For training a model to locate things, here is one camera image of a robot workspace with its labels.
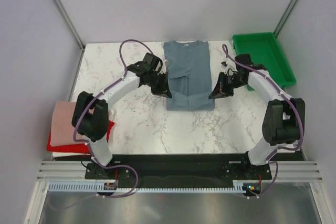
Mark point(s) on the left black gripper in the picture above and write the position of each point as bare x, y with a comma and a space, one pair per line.
164, 89

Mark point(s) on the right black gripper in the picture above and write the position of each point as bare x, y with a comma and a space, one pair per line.
221, 91

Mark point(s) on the blue grey t shirt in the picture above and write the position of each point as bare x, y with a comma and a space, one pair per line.
189, 76

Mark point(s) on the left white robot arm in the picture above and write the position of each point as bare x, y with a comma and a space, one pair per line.
91, 114

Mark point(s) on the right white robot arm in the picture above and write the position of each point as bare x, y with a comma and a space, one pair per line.
283, 124

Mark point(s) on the green plastic tray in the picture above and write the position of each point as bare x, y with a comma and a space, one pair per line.
265, 49

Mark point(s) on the red folded t shirt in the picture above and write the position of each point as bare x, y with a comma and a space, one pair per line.
65, 148

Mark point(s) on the pink folded t shirt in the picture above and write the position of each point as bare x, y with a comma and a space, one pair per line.
65, 110

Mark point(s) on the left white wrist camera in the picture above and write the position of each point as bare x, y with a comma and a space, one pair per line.
164, 66

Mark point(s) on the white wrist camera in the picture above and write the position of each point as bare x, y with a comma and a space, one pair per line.
228, 69
164, 66

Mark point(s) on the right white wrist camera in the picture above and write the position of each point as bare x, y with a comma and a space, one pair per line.
228, 69

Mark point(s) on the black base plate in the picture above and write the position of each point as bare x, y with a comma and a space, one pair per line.
179, 169

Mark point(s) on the light blue cable duct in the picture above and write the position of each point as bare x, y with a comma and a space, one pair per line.
104, 187

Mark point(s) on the left aluminium corner post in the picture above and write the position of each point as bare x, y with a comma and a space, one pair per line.
68, 22

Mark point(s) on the aluminium corner post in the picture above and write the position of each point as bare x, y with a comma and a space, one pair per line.
285, 16
68, 22

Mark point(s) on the right aluminium corner post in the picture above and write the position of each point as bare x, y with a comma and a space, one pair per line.
285, 16

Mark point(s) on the aluminium frame rail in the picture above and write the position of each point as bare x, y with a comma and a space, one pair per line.
73, 171

